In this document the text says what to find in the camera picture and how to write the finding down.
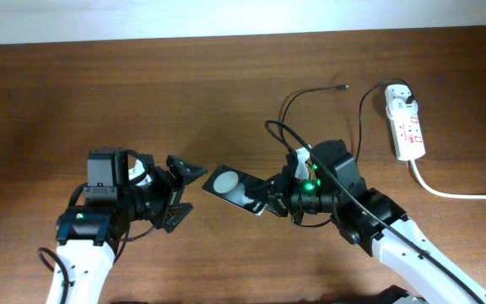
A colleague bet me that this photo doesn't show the black usb charging cable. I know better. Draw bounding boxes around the black usb charging cable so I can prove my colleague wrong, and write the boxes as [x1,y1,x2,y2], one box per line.
[278,78,416,164]

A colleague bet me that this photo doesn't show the white power strip cord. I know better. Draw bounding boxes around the white power strip cord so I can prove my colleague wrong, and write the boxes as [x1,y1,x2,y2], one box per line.
[407,159,486,202]

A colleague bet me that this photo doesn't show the white usb charger plug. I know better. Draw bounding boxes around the white usb charger plug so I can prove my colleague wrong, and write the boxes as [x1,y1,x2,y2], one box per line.
[385,84,419,120]

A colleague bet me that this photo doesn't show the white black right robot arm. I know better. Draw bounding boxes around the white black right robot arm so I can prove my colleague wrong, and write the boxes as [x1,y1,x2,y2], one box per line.
[266,140,486,303]

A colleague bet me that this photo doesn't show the white power strip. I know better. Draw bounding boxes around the white power strip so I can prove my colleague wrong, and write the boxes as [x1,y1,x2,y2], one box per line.
[384,84,427,162]

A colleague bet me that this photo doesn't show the black smartphone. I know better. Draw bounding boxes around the black smartphone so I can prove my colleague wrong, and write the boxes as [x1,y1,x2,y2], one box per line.
[202,165,266,216]

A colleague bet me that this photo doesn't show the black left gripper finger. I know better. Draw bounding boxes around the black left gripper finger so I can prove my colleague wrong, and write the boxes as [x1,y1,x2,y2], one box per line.
[166,155,208,184]
[163,203,193,233]

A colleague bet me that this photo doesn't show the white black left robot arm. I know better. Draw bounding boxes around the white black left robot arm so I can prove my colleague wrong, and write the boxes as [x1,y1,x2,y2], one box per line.
[38,148,207,303]

